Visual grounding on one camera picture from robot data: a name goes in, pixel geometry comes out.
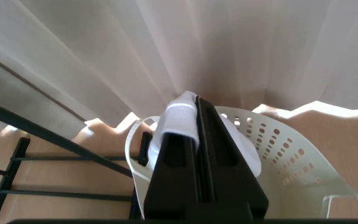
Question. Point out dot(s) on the white curtain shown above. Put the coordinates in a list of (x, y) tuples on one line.
[(166, 46)]

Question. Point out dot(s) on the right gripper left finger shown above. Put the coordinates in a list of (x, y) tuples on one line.
[(172, 186)]

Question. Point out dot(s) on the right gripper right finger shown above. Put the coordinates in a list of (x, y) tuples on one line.
[(232, 186)]

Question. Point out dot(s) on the black clothes rack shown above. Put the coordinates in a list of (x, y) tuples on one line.
[(42, 132)]

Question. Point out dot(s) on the white garment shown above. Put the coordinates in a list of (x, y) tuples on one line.
[(179, 118)]

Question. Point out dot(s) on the white laundry basket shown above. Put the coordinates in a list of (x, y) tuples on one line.
[(322, 174)]

